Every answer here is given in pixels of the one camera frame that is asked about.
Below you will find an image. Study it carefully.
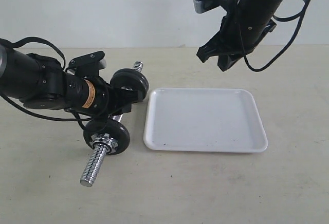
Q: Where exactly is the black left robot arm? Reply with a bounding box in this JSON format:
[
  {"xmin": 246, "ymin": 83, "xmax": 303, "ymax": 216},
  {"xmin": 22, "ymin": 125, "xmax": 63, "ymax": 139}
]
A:
[{"xmin": 1, "ymin": 37, "xmax": 149, "ymax": 121}]

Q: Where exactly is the chrome star collar nut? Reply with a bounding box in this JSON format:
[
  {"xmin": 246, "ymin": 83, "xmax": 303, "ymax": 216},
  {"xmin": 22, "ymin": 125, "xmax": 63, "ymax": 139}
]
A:
[{"xmin": 89, "ymin": 133, "xmax": 118, "ymax": 153}]

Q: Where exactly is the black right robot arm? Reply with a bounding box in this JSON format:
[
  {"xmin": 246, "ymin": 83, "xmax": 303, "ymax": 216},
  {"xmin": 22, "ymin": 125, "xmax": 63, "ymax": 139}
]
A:
[{"xmin": 193, "ymin": 0, "xmax": 283, "ymax": 71}]

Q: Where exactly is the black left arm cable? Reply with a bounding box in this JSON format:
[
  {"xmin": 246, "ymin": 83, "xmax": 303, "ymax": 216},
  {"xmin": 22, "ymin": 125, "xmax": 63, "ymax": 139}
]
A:
[{"xmin": 0, "ymin": 36, "xmax": 111, "ymax": 132}]

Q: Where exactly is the black weight plate tray end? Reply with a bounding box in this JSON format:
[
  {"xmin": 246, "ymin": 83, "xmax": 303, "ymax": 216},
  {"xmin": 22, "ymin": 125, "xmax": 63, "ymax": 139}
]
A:
[{"xmin": 110, "ymin": 69, "xmax": 144, "ymax": 101}]

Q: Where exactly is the black weight plate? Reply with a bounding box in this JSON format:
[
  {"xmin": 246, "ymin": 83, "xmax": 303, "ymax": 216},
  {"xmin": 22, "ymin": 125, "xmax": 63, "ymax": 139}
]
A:
[{"xmin": 124, "ymin": 68, "xmax": 149, "ymax": 103}]

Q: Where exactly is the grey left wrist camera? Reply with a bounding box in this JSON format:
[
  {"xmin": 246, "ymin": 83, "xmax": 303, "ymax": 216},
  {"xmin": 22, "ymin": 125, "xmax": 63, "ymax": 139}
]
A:
[{"xmin": 66, "ymin": 51, "xmax": 106, "ymax": 77}]

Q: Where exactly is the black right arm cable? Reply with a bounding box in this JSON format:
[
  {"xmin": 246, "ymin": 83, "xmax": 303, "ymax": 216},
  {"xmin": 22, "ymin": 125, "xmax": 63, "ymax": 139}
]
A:
[{"xmin": 236, "ymin": 0, "xmax": 322, "ymax": 72}]

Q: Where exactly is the chrome threaded dumbbell bar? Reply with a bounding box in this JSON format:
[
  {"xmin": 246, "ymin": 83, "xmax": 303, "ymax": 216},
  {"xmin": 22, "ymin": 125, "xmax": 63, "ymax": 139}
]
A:
[{"xmin": 80, "ymin": 61, "xmax": 143, "ymax": 187}]

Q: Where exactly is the white rectangular plastic tray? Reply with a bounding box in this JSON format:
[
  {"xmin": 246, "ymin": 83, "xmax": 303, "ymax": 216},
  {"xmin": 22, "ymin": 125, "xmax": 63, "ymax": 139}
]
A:
[{"xmin": 143, "ymin": 87, "xmax": 268, "ymax": 154}]

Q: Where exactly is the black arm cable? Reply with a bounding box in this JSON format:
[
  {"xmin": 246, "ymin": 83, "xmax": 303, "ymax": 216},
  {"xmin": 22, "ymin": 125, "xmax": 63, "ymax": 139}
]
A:
[
  {"xmin": 236, "ymin": 0, "xmax": 322, "ymax": 72},
  {"xmin": 0, "ymin": 36, "xmax": 111, "ymax": 132}
]

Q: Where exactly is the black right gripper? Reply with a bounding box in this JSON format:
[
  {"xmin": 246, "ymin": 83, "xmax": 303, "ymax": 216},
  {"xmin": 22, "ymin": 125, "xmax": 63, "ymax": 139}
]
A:
[{"xmin": 196, "ymin": 0, "xmax": 277, "ymax": 72}]

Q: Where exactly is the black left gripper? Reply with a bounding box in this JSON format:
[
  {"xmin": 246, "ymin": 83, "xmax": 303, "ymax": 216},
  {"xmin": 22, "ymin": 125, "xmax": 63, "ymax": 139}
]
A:
[{"xmin": 89, "ymin": 76, "xmax": 143, "ymax": 118}]

